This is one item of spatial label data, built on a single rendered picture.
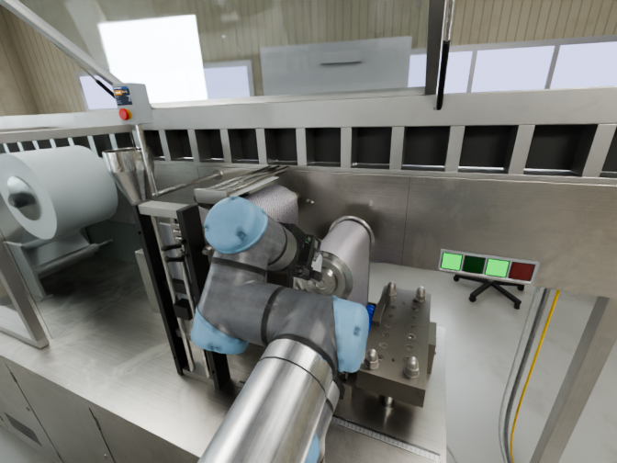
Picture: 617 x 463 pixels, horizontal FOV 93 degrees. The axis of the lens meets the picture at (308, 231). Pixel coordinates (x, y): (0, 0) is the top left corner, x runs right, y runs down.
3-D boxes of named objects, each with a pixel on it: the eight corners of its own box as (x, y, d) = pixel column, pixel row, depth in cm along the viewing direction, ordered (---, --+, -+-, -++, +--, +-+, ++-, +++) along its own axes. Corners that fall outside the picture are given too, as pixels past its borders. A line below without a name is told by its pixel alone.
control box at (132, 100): (116, 125, 79) (104, 84, 75) (137, 123, 84) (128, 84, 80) (134, 124, 76) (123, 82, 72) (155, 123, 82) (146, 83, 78)
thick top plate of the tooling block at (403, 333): (356, 387, 75) (356, 369, 73) (383, 299, 109) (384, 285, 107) (422, 408, 69) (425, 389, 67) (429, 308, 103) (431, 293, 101)
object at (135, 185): (141, 313, 117) (97, 171, 95) (169, 294, 129) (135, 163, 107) (168, 321, 112) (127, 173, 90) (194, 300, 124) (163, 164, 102)
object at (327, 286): (319, 300, 72) (299, 277, 71) (321, 296, 73) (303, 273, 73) (342, 288, 68) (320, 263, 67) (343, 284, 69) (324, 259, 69)
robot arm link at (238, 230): (189, 250, 37) (209, 188, 39) (237, 266, 47) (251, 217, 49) (241, 260, 34) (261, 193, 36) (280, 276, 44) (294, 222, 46)
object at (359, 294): (345, 354, 78) (346, 296, 71) (364, 303, 98) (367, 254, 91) (347, 355, 78) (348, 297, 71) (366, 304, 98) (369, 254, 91)
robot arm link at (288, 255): (281, 270, 44) (236, 261, 47) (292, 275, 48) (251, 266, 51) (293, 223, 46) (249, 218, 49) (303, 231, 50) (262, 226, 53)
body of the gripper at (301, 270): (323, 242, 61) (304, 224, 50) (315, 284, 59) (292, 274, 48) (290, 238, 64) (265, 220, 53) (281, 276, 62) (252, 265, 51)
